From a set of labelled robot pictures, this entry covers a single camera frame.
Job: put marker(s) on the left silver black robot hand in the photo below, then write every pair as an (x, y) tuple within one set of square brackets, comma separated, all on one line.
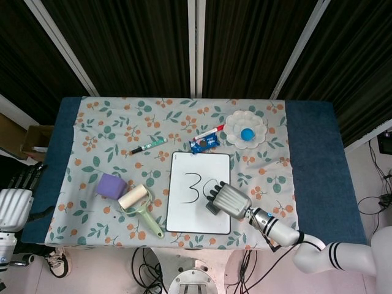
[(15, 208)]

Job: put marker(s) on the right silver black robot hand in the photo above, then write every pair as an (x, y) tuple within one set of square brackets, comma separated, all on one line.
[(231, 200)]

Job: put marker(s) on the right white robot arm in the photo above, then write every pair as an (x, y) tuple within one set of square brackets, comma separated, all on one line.
[(337, 251)]

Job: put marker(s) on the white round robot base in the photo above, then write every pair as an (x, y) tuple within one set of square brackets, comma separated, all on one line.
[(196, 278)]

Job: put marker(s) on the white dry-erase board black rim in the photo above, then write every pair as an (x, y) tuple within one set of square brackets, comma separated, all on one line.
[(186, 220)]

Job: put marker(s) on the blue cookie packet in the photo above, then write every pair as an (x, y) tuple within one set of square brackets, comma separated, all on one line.
[(208, 142)]

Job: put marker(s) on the blue ball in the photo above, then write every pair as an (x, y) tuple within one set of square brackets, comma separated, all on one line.
[(247, 134)]

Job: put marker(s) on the black white sneaker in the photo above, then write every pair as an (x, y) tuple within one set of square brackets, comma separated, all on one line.
[(58, 265)]

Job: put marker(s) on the red white marker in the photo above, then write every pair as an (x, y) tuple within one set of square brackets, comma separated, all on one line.
[(211, 131)]

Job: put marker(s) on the brown cardboard box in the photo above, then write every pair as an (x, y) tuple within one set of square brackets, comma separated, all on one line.
[(35, 137)]

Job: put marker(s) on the white flower-shaped paint palette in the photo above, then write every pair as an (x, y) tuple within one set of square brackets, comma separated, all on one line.
[(239, 122)]

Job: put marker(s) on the green marker black cap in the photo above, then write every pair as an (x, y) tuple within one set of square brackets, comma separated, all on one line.
[(153, 144)]

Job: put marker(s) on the purple foam cube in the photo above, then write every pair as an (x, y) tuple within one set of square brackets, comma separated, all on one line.
[(110, 185)]

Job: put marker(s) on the green lint roller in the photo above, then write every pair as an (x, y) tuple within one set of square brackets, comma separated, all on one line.
[(133, 197)]

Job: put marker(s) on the blue table cover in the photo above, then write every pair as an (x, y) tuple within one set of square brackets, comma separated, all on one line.
[(309, 128)]

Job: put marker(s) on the floral fruit-print tablecloth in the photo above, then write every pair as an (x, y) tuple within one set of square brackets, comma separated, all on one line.
[(122, 116)]

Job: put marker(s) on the small black electronic device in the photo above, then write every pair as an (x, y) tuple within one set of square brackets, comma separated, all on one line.
[(385, 144)]

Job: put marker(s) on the white partition frame post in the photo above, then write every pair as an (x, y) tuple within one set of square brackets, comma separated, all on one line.
[(196, 46), (61, 46), (300, 46)]

